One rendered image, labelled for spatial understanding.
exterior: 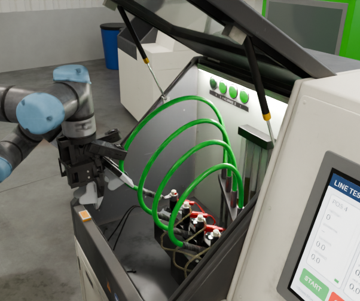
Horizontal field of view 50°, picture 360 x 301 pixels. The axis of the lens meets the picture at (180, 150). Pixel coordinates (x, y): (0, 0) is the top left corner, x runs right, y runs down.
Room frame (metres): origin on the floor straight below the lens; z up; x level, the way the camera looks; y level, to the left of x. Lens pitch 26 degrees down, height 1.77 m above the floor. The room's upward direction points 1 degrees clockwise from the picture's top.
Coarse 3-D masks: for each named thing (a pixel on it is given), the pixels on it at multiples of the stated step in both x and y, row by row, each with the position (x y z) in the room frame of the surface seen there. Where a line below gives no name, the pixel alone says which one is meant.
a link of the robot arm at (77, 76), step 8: (72, 64) 0.84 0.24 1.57; (56, 72) 0.79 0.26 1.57; (64, 72) 0.79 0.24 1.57; (72, 72) 0.79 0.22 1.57; (80, 72) 0.80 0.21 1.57; (88, 72) 0.82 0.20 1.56; (56, 80) 0.79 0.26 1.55; (64, 80) 0.78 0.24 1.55; (72, 80) 0.78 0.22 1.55; (80, 80) 0.79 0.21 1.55; (88, 80) 0.81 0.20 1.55; (80, 88) 0.79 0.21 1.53; (88, 88) 0.81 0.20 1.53; (80, 96) 0.77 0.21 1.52; (88, 96) 0.80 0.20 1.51; (80, 104) 0.77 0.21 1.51; (88, 104) 0.80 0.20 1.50; (80, 112) 0.79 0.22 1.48; (88, 112) 0.80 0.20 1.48; (72, 120) 0.78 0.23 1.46; (80, 120) 0.79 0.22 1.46
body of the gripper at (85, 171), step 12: (60, 144) 0.79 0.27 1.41; (72, 144) 0.79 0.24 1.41; (84, 144) 0.81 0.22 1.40; (60, 156) 0.81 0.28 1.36; (72, 156) 0.79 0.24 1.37; (84, 156) 0.81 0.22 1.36; (96, 156) 0.82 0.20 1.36; (60, 168) 0.82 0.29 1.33; (72, 168) 0.77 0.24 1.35; (84, 168) 0.79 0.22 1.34; (96, 168) 0.80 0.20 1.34; (72, 180) 0.78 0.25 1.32; (84, 180) 0.79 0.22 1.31
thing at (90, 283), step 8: (80, 248) 1.18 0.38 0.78; (80, 256) 1.19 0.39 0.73; (80, 264) 1.21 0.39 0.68; (88, 264) 1.10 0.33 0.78; (88, 272) 1.11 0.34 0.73; (88, 280) 1.12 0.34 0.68; (96, 280) 1.02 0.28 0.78; (88, 288) 1.14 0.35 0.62; (96, 288) 1.03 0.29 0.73; (88, 296) 1.15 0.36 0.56; (96, 296) 1.04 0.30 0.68; (104, 296) 0.95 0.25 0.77
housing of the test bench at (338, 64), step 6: (306, 48) 1.44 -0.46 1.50; (312, 54) 1.34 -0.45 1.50; (318, 54) 1.34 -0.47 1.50; (324, 54) 1.34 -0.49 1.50; (330, 54) 1.34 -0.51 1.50; (324, 60) 1.25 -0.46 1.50; (330, 60) 1.25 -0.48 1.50; (336, 60) 1.25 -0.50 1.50; (342, 60) 1.25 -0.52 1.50; (348, 60) 1.25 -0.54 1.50; (354, 60) 1.25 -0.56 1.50; (234, 66) 1.36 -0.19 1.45; (330, 66) 1.17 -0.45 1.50; (336, 66) 1.17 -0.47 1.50; (342, 66) 1.17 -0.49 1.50; (348, 66) 1.17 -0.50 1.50; (354, 66) 1.17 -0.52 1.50; (336, 72) 1.09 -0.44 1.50; (270, 78) 1.20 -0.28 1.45
